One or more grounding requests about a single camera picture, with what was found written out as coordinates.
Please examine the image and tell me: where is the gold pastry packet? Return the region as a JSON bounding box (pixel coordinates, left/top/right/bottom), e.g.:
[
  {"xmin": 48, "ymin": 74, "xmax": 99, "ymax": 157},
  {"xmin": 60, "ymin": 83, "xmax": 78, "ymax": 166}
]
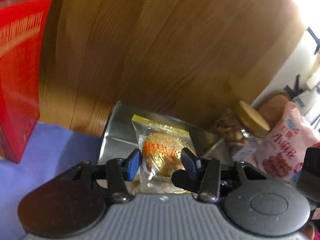
[{"xmin": 131, "ymin": 114, "xmax": 195, "ymax": 194}]

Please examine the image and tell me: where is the dark storage box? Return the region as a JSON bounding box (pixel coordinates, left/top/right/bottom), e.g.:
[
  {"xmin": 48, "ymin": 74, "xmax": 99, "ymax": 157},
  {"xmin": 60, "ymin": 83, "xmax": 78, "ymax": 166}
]
[{"xmin": 96, "ymin": 101, "xmax": 233, "ymax": 196}]

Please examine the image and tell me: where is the pink snack bag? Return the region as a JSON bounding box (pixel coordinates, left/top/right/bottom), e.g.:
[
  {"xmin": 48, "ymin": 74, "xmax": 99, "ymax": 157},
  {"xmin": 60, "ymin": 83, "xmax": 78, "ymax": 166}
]
[{"xmin": 253, "ymin": 102, "xmax": 319, "ymax": 182}]

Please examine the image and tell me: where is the purple printed tablecloth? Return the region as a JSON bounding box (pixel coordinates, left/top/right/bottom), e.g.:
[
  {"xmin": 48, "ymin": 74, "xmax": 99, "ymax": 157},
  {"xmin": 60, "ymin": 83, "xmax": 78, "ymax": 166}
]
[{"xmin": 0, "ymin": 122, "xmax": 101, "ymax": 239}]

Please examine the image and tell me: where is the brown wooden cutting board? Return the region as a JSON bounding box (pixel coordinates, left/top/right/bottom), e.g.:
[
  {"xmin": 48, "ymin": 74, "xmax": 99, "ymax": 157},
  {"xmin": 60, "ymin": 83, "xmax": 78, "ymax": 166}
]
[{"xmin": 257, "ymin": 90, "xmax": 291, "ymax": 129}]

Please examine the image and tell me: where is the wooden headboard panel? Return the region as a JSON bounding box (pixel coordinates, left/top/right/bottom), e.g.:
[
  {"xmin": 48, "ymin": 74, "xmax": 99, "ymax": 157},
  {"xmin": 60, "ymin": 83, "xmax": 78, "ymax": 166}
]
[{"xmin": 40, "ymin": 0, "xmax": 304, "ymax": 135}]

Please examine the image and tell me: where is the red gift box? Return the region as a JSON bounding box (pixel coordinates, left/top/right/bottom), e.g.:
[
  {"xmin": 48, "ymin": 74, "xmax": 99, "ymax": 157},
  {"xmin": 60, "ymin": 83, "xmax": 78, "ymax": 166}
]
[{"xmin": 1, "ymin": 0, "xmax": 52, "ymax": 163}]

